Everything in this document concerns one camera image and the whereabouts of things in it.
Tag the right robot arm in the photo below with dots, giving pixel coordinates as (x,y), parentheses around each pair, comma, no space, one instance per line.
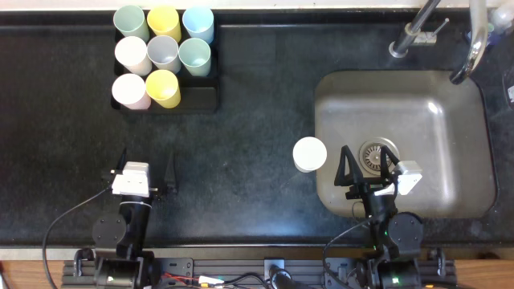
(405,233)

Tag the steel tap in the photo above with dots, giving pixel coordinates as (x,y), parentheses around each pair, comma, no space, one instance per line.
(401,42)

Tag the black tray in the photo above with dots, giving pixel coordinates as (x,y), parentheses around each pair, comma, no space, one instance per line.
(198,98)

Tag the mounting rail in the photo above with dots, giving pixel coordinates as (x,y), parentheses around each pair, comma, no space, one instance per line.
(233,267)

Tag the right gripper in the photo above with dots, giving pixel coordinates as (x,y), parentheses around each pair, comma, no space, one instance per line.
(361,190)

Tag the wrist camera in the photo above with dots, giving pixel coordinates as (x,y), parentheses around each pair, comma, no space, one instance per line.
(409,178)
(131,180)

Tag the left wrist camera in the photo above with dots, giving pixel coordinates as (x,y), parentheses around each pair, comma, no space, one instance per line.
(131,180)

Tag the yellow cup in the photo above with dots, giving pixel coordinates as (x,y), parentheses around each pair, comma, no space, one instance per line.
(164,22)
(162,87)

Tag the white cup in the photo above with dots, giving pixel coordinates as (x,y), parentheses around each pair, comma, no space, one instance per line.
(131,54)
(309,154)

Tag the blue soap bottle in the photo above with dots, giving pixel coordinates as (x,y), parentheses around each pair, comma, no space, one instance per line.
(493,36)

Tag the grey cup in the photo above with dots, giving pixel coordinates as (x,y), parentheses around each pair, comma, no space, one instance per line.
(162,52)

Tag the green cup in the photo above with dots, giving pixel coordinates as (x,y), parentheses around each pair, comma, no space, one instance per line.
(194,56)
(131,22)

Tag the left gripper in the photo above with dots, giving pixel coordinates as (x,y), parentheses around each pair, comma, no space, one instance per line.
(162,190)

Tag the steel sink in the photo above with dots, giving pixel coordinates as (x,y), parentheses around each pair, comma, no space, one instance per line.
(421,120)

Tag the blue cup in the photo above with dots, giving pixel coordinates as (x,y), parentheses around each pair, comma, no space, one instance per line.
(198,23)

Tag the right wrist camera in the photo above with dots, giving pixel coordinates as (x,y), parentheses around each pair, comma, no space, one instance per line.
(409,178)

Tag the pink cup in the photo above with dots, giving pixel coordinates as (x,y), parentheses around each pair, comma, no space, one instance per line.
(129,90)

